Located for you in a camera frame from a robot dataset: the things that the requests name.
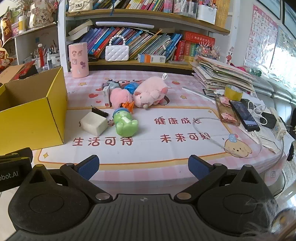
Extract red bottle figure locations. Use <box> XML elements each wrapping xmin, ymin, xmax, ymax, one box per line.
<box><xmin>38</xmin><ymin>44</ymin><xmax>45</xmax><ymax>70</ymax></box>

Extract grey round toy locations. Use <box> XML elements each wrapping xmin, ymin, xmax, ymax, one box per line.
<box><xmin>102</xmin><ymin>79</ymin><xmax>122</xmax><ymax>90</ymax></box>

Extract white pen holder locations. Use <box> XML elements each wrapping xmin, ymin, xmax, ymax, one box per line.
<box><xmin>196</xmin><ymin>3</ymin><xmax>218</xmax><ymax>24</ymax></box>

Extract shelf row of slim paperbacks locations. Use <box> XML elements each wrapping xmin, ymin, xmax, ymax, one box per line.
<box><xmin>92</xmin><ymin>0</ymin><xmax>174</xmax><ymax>12</ymax></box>

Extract white quilted pearl-handle handbag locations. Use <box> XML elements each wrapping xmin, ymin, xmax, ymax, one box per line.
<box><xmin>105</xmin><ymin>35</ymin><xmax>130</xmax><ymax>62</ymax></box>

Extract fluffy grey sleeve cuff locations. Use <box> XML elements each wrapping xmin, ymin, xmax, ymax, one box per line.
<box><xmin>245</xmin><ymin>197</ymin><xmax>296</xmax><ymax>241</ymax></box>

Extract yellow cardboard box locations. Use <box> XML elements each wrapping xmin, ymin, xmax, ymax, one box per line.
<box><xmin>0</xmin><ymin>67</ymin><xmax>68</xmax><ymax>156</ymax></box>

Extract black smartphone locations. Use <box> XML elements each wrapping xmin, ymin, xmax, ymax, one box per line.
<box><xmin>229</xmin><ymin>100</ymin><xmax>261</xmax><ymax>132</ymax></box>

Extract sparkly pink ornament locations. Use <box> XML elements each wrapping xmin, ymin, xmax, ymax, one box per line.
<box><xmin>199</xmin><ymin>43</ymin><xmax>221</xmax><ymax>60</ymax></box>

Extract lying thick book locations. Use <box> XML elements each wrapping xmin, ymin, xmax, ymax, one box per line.
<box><xmin>69</xmin><ymin>20</ymin><xmax>94</xmax><ymax>32</ymax></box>
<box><xmin>68</xmin><ymin>26</ymin><xmax>91</xmax><ymax>42</ymax></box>

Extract yellow tape roll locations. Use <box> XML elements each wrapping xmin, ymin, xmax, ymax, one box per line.
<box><xmin>224</xmin><ymin>85</ymin><xmax>243</xmax><ymax>101</ymax></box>

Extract green toy figure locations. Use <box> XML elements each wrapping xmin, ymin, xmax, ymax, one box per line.
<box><xmin>112</xmin><ymin>107</ymin><xmax>139</xmax><ymax>137</ymax></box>

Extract blue plastic object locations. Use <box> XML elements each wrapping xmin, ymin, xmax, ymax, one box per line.
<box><xmin>124</xmin><ymin>82</ymin><xmax>139</xmax><ymax>95</ymax></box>

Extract cream quilted bag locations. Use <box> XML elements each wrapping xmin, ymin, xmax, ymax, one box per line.
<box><xmin>68</xmin><ymin>0</ymin><xmax>93</xmax><ymax>13</ymax></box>

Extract white padded sofa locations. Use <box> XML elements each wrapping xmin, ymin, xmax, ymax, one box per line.
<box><xmin>252</xmin><ymin>76</ymin><xmax>296</xmax><ymax>122</ymax></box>

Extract rabbit paper decoration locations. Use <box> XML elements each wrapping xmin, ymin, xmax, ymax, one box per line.
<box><xmin>28</xmin><ymin>0</ymin><xmax>55</xmax><ymax>30</ymax></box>

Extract white rectangular block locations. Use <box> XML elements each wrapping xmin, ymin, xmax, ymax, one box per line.
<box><xmin>80</xmin><ymin>112</ymin><xmax>109</xmax><ymax>137</ymax></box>

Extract black power adapter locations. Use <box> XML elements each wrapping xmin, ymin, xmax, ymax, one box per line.
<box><xmin>259</xmin><ymin>112</ymin><xmax>278</xmax><ymax>129</ymax></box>

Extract white lamp bar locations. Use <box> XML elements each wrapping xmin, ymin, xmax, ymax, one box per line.
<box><xmin>95</xmin><ymin>21</ymin><xmax>155</xmax><ymax>29</ymax></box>

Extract pale wall chart poster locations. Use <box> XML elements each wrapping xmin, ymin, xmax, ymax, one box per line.
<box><xmin>276</xmin><ymin>27</ymin><xmax>296</xmax><ymax>83</ymax></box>

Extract clear pen box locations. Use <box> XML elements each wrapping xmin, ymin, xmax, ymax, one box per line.
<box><xmin>173</xmin><ymin>0</ymin><xmax>198</xmax><ymax>18</ymax></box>

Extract white shelf unit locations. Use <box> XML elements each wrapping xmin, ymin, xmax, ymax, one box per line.
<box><xmin>0</xmin><ymin>23</ymin><xmax>59</xmax><ymax>70</ymax></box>

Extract white flat stick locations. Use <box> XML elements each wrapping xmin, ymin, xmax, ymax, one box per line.
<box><xmin>182</xmin><ymin>86</ymin><xmax>214</xmax><ymax>101</ymax></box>

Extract pink alphabet wall poster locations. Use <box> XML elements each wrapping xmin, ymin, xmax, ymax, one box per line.
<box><xmin>244</xmin><ymin>5</ymin><xmax>279</xmax><ymax>68</ymax></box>

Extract large pink pig plush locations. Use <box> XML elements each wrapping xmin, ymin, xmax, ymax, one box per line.
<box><xmin>133</xmin><ymin>73</ymin><xmax>171</xmax><ymax>110</ymax></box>

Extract stack of paper booklets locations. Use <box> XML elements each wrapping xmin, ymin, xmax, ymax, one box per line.
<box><xmin>191</xmin><ymin>56</ymin><xmax>258</xmax><ymax>93</ymax></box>

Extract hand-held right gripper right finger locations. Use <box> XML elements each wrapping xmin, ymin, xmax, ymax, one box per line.
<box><xmin>174</xmin><ymin>155</ymin><xmax>267</xmax><ymax>205</ymax></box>

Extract red cartoon decoration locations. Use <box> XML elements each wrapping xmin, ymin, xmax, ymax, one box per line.
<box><xmin>0</xmin><ymin>42</ymin><xmax>15</xmax><ymax>73</ymax></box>

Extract red boxed book set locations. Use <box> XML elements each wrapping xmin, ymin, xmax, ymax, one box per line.
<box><xmin>173</xmin><ymin>31</ymin><xmax>216</xmax><ymax>62</ymax></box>

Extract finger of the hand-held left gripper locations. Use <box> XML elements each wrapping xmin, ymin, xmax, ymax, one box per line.
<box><xmin>0</xmin><ymin>147</ymin><xmax>33</xmax><ymax>163</ymax></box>

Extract row of colourful books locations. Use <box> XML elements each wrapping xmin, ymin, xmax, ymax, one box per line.
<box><xmin>80</xmin><ymin>27</ymin><xmax>184</xmax><ymax>61</ymax></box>

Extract pink printed cylinder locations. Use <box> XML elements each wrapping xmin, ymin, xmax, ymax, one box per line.
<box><xmin>68</xmin><ymin>42</ymin><xmax>90</xmax><ymax>79</ymax></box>

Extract white blue orange carton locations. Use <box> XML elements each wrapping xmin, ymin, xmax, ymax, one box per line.
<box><xmin>138</xmin><ymin>54</ymin><xmax>166</xmax><ymax>64</ymax></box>

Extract small pink plush orange feet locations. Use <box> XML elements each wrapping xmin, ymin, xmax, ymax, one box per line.
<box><xmin>109</xmin><ymin>88</ymin><xmax>135</xmax><ymax>113</ymax></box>

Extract red printed paper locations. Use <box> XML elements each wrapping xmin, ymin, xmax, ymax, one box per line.
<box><xmin>14</xmin><ymin>61</ymin><xmax>36</xmax><ymax>80</ymax></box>

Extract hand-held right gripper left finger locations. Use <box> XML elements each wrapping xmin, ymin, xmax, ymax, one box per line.
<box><xmin>23</xmin><ymin>155</ymin><xmax>114</xmax><ymax>205</ymax></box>

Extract brown cardboard sheet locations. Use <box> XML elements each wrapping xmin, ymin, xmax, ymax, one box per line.
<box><xmin>0</xmin><ymin>64</ymin><xmax>30</xmax><ymax>84</ymax></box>

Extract wooden bookshelf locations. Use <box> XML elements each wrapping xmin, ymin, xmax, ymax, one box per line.
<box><xmin>58</xmin><ymin>0</ymin><xmax>232</xmax><ymax>73</ymax></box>

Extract long black box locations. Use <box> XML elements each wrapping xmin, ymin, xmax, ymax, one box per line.
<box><xmin>23</xmin><ymin>65</ymin><xmax>39</xmax><ymax>79</ymax></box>

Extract white power strip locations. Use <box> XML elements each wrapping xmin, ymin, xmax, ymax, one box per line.
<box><xmin>269</xmin><ymin>107</ymin><xmax>288</xmax><ymax>140</ymax></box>

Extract white carton red stripe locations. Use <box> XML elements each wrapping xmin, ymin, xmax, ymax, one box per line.
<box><xmin>103</xmin><ymin>86</ymin><xmax>112</xmax><ymax>108</ymax></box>

